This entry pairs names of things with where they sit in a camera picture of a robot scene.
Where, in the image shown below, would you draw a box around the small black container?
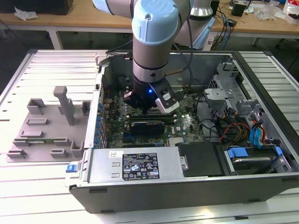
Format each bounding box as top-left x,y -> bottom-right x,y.
231,2 -> 246,17

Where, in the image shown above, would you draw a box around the black plastic shroud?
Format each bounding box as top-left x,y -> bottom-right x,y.
175,141 -> 227,178

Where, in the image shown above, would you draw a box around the black cable bundle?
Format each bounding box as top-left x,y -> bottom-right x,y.
196,93 -> 225,143

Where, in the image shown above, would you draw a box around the blue flat data wire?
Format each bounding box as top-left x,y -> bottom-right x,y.
249,125 -> 266,150

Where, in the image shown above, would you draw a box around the small silver chipset heatsink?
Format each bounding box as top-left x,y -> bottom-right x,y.
168,137 -> 185,147

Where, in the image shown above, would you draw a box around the grey metal drive bracket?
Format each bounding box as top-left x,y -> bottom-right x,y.
202,88 -> 236,119

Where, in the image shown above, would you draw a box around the clear plastic bags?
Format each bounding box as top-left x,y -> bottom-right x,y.
256,3 -> 285,21

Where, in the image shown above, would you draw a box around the red and white bag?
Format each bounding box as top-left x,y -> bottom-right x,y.
283,0 -> 299,24

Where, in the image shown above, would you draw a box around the grey parts rack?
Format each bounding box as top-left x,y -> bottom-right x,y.
6,85 -> 92,163

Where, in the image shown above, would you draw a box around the silver power supply unit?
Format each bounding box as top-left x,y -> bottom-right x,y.
86,146 -> 185,184

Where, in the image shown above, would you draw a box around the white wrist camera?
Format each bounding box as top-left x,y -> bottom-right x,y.
154,80 -> 180,114

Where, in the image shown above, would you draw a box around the red yellow power wires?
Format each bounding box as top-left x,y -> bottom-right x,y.
219,123 -> 249,143

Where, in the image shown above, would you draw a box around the green motherboard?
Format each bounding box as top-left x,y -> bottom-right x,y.
100,85 -> 207,149

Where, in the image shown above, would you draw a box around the crumpled white plastic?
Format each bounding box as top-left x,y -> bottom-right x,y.
14,6 -> 38,21

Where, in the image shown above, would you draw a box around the black RAM slot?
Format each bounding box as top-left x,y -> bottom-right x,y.
128,113 -> 175,117
128,116 -> 175,119
128,118 -> 176,122

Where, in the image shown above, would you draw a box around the hard disk in blue carrier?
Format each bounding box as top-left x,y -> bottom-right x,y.
224,146 -> 284,175

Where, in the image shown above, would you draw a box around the dark grey PC case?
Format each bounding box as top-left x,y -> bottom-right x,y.
64,49 -> 299,215

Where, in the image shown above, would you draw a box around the black graphics card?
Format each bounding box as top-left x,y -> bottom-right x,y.
129,120 -> 166,137

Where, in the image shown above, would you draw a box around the large black box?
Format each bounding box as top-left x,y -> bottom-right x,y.
0,0 -> 73,15

